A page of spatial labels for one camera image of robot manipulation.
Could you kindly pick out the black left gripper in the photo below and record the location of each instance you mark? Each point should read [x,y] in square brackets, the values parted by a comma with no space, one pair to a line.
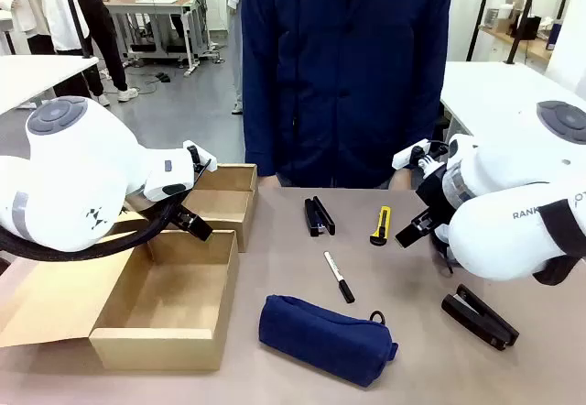
[184,216]

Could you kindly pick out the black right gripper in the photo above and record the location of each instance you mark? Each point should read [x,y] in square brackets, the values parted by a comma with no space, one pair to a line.
[435,194]

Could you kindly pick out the yellow black utility knife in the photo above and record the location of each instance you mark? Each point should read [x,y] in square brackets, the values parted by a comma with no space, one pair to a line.
[382,224]

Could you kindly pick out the white black marker pen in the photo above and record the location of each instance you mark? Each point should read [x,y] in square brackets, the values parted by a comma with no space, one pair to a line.
[338,274]

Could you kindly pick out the long black stapler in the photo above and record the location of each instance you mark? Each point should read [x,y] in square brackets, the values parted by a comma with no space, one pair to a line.
[480,320]

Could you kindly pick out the navy blue pencil pouch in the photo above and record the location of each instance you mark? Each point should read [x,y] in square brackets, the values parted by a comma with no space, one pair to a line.
[320,336]

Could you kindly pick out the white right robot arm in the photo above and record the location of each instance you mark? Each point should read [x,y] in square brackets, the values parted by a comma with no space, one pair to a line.
[503,185]

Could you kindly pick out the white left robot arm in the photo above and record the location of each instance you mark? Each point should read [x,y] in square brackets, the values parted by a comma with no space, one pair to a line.
[78,171]

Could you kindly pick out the small open cardboard box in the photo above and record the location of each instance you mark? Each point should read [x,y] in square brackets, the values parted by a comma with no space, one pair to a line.
[229,203]

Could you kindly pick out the large open cardboard box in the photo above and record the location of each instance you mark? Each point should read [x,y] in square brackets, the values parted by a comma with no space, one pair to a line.
[160,313]

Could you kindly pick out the black box on shelf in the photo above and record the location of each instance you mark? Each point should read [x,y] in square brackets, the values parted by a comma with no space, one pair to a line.
[531,28]

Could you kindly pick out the person's left hand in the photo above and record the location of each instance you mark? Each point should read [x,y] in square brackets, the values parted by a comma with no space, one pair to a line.
[401,179]

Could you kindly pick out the small black stapler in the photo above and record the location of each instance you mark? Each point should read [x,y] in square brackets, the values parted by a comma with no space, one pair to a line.
[318,218]

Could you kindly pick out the black floor pedal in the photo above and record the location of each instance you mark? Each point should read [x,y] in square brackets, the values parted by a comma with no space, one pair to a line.
[162,76]

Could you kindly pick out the white table with rounded corner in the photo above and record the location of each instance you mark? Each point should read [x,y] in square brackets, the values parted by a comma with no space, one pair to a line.
[490,89]

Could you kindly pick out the person in navy jacket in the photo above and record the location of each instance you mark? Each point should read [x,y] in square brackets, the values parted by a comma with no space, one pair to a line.
[343,79]

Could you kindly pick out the bystander in black clothes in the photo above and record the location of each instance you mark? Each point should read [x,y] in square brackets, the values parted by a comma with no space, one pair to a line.
[103,34]

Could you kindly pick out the grey background workbench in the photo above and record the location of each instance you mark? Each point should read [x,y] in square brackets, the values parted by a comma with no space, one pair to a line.
[155,11]

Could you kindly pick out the white table with legs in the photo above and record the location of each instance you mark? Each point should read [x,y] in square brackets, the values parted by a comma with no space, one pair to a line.
[32,77]

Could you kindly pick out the thin black stand pole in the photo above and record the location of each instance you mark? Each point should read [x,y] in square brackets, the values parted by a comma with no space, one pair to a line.
[480,11]

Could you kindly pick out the white paper cup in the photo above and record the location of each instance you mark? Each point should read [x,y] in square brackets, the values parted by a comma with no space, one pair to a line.
[505,13]

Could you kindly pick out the blue bottle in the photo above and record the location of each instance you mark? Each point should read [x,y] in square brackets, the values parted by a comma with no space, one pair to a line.
[552,35]

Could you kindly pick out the thick black stand pole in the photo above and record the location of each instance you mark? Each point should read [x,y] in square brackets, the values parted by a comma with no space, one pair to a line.
[524,11]

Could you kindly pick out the black tripod pole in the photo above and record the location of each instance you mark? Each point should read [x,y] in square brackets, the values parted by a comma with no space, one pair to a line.
[75,11]

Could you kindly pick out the bystander in white coat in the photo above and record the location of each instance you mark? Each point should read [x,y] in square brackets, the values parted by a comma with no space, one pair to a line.
[41,6]

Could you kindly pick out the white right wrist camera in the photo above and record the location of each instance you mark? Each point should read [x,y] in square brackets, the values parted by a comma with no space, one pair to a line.
[405,157]

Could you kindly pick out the wooden wall shelf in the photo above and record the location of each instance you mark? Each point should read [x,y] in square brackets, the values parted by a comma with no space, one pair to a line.
[513,38]

